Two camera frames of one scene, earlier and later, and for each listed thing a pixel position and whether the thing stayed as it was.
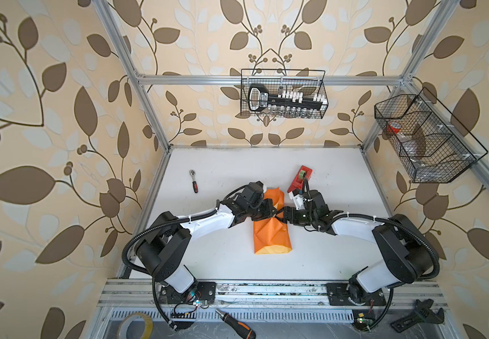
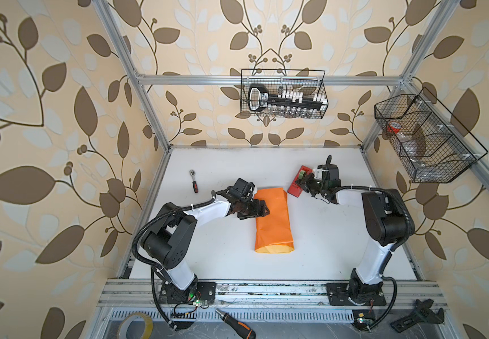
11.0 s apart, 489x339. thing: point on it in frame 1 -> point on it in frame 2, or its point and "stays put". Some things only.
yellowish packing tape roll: x=124 y=324 stays put
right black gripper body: x=305 y=217 -> x=323 y=186
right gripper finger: x=290 y=214 -> x=309 y=184
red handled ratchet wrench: x=192 y=172 stays put
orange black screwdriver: x=243 y=328 stays put
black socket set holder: x=260 y=99 stays put
